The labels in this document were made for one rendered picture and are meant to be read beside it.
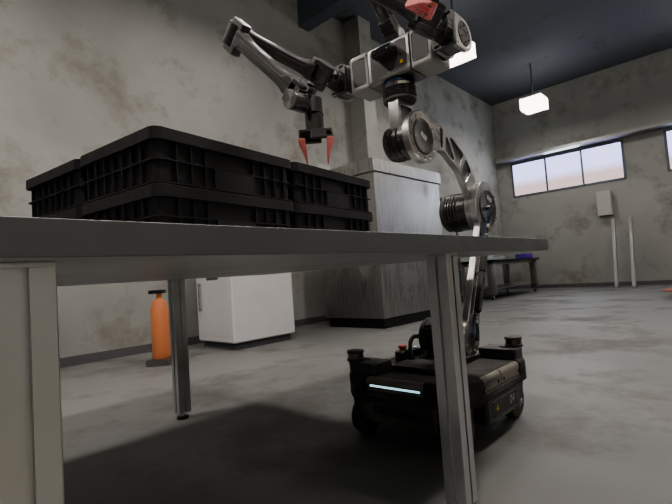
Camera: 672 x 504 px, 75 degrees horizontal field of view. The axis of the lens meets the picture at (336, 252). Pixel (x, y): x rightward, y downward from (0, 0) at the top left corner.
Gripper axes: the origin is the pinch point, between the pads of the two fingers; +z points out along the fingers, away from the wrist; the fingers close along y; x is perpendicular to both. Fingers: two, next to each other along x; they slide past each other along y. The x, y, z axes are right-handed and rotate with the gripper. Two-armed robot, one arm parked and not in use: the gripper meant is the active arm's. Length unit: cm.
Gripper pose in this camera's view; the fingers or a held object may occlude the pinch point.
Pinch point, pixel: (317, 161)
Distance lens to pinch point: 138.7
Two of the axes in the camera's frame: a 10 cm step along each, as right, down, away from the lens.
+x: -0.4, 0.6, 10.0
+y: 10.0, -0.8, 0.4
